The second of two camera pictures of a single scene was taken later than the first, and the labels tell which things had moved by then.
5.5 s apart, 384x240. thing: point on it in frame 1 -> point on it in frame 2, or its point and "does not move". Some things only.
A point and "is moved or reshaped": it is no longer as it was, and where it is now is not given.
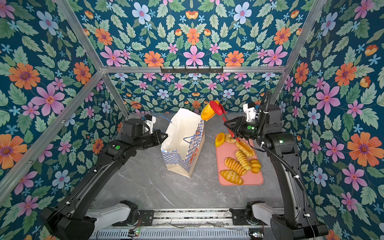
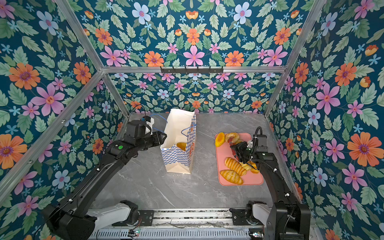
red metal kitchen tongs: [219, 110] -> [231, 143]
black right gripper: [239, 125] -> [239, 149]
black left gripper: [158, 137] does not move
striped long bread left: [235, 166] does not move
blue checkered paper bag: [183, 142] is moved or reshaped
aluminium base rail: [187, 224] does not move
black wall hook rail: [191, 70] does not move
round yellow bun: [207, 112] -> [181, 145]
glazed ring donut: [228, 138] does not move
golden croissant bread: [232, 176] does not move
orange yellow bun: [219, 139] does not move
